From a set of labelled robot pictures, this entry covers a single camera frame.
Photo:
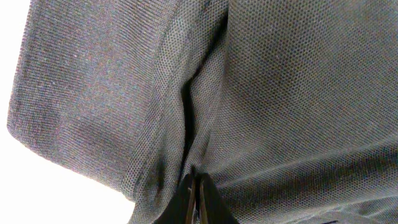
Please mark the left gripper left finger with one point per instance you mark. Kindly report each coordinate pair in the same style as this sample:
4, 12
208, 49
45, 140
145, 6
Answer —
181, 207

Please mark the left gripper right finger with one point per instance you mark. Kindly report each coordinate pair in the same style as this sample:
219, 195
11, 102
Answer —
212, 208

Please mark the black polo shirt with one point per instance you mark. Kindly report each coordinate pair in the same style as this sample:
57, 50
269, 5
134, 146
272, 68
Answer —
289, 106

